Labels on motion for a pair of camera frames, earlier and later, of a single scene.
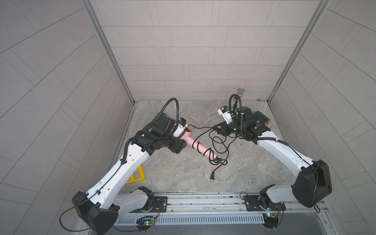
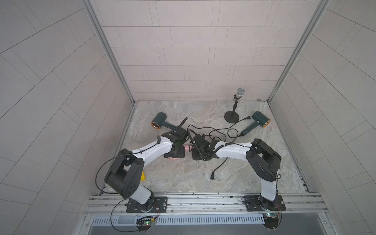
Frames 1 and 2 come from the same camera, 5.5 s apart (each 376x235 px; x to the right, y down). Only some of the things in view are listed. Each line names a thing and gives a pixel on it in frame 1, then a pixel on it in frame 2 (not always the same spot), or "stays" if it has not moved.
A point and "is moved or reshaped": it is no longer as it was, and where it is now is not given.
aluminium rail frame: x=237 y=204 stays
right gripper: x=225 y=128 → x=194 y=156
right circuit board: x=270 y=220 stays
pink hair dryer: x=199 y=147 is moved or reshaped
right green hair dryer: x=259 y=117 stays
